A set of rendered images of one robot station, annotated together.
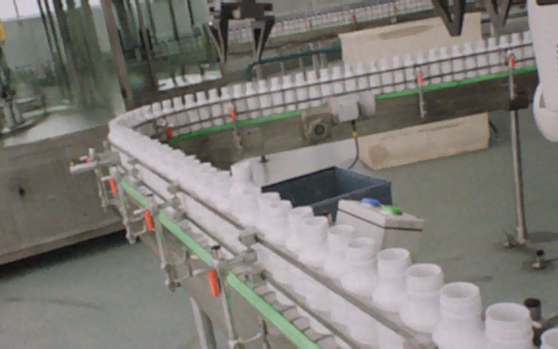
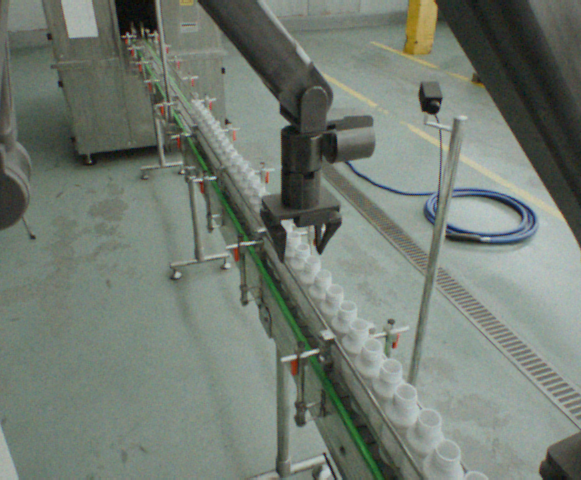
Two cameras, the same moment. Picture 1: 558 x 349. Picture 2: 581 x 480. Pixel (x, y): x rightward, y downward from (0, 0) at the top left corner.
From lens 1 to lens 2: 1.44 m
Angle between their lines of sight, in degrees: 133
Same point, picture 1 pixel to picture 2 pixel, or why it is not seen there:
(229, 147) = not seen: outside the picture
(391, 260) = (372, 356)
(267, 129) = not seen: outside the picture
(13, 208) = not seen: outside the picture
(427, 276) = (355, 335)
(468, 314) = (346, 307)
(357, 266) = (393, 368)
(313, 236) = (429, 415)
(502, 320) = (334, 299)
